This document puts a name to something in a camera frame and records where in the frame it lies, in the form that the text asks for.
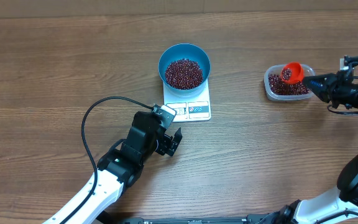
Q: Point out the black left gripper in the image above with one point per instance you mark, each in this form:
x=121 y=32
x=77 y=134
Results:
x=165 y=147

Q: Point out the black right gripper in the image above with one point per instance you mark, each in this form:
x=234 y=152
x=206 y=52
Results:
x=326 y=94

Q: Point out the red measuring scoop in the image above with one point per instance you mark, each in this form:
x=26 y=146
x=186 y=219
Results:
x=292 y=73

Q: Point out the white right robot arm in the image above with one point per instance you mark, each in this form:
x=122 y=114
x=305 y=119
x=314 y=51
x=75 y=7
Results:
x=341 y=202

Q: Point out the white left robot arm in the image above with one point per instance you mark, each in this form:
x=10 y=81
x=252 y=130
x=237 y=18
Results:
x=115 y=172

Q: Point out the white digital kitchen scale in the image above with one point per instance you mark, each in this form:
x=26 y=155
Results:
x=190 y=105

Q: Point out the teal plastic bowl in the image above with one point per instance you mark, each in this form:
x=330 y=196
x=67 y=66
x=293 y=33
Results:
x=184 y=50

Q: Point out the clear plastic container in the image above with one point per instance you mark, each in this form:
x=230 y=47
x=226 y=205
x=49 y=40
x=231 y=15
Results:
x=277 y=90

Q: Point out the red azuki beans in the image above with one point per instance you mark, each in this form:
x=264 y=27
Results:
x=184 y=74

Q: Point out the brown cardboard backdrop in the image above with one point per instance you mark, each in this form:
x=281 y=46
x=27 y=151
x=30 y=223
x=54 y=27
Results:
x=67 y=8

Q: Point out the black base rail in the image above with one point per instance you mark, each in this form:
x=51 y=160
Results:
x=228 y=219

